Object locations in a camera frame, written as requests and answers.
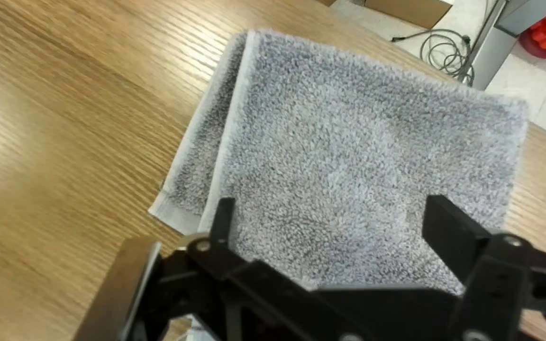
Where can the brown cardboard box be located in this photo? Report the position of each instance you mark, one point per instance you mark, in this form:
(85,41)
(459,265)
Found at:
(411,11)

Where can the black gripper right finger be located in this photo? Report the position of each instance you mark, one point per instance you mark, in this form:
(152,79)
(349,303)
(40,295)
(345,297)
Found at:
(453,232)

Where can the grey metal pole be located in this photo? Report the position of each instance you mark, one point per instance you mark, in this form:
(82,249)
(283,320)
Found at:
(482,35)

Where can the grey towel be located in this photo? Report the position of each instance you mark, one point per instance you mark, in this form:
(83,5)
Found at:
(349,159)

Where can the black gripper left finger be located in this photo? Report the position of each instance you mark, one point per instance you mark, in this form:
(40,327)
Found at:
(224,229)

